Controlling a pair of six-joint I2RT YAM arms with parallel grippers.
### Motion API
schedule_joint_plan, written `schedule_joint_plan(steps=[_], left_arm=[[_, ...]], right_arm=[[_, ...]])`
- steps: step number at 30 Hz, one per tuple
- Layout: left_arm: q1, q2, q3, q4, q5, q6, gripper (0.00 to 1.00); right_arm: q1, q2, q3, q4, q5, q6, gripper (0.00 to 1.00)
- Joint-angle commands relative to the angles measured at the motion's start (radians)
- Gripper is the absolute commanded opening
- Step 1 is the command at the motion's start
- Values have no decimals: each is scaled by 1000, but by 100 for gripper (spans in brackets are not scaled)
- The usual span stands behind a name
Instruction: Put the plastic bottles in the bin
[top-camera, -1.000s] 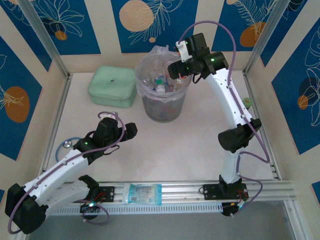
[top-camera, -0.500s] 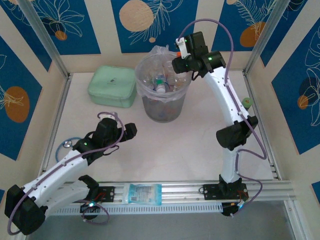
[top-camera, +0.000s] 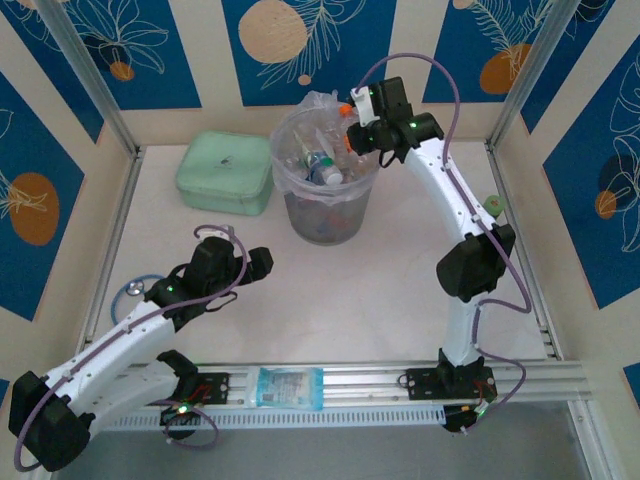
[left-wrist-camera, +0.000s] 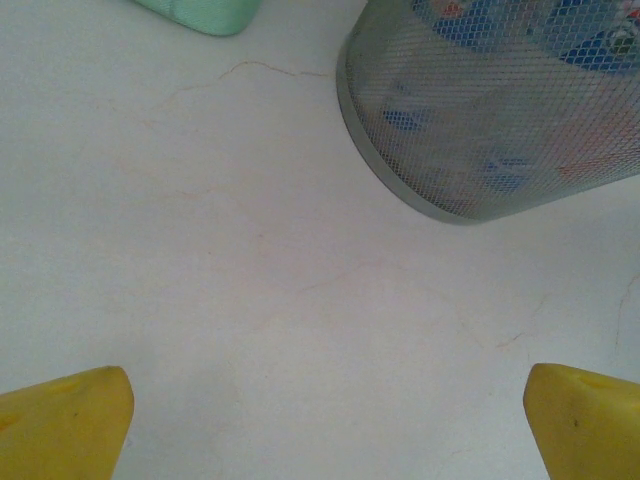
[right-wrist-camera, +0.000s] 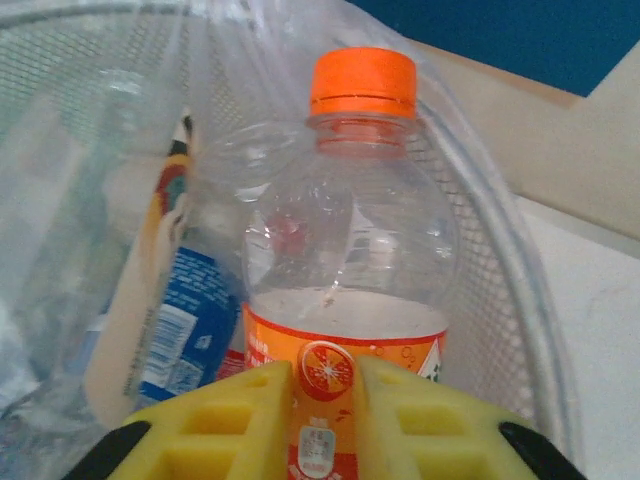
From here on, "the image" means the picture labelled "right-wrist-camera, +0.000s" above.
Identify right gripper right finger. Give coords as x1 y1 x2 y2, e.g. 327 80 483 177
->
354 356 587 480

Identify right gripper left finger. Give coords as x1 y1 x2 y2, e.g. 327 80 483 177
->
62 360 297 480

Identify red cap cola bottle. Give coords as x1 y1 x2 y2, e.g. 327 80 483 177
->
219 349 247 384

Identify blue label water bottle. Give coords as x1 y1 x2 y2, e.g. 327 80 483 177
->
124 244 241 401

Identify orange label soda bottle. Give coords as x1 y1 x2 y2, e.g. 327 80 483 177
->
242 47 461 480

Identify grey mesh waste bin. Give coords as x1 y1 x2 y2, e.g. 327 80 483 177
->
0 0 586 480

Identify clear plastic bin liner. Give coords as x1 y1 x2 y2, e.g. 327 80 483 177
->
0 0 556 480

